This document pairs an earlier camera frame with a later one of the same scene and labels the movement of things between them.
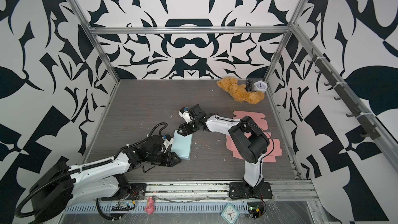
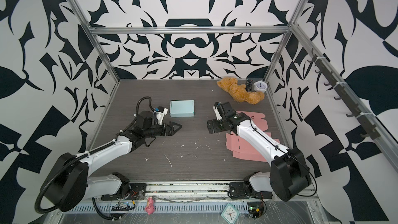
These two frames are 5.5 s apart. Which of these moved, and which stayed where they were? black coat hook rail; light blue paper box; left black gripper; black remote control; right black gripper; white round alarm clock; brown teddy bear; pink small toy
Moved: light blue paper box; right black gripper; left black gripper
Stayed: black remote control; white round alarm clock; brown teddy bear; pink small toy; black coat hook rail
